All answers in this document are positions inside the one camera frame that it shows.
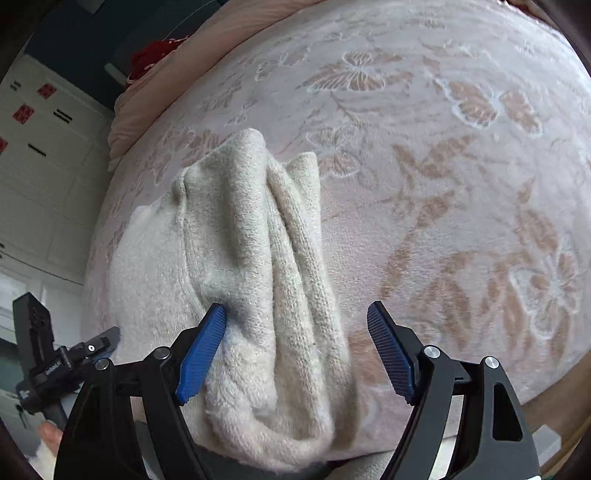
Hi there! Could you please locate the left hand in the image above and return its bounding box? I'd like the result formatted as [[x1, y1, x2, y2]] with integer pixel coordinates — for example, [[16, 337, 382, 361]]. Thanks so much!
[[27, 421, 63, 480]]

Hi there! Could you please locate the pink folded duvet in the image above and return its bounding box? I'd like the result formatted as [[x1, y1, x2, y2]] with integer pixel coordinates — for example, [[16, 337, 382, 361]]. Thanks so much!
[[107, 0, 318, 172]]

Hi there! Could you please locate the white wardrobe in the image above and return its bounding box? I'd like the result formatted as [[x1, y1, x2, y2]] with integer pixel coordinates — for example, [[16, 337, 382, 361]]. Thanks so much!
[[1, 55, 113, 284]]

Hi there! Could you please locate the teal upholstered headboard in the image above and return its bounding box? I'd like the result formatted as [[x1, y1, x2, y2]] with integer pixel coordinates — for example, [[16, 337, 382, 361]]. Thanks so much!
[[25, 1, 224, 109]]

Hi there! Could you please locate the beige knitted sweater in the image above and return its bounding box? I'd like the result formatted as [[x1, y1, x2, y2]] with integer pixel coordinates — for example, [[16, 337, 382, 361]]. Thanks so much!
[[107, 129, 360, 472]]

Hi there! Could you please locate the red garment at headboard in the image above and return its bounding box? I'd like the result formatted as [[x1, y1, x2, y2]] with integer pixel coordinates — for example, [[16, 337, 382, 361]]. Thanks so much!
[[126, 36, 188, 85]]

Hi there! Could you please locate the pink butterfly bed sheet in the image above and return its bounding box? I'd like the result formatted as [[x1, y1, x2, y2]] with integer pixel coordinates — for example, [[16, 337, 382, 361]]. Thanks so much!
[[82, 1, 590, 460]]

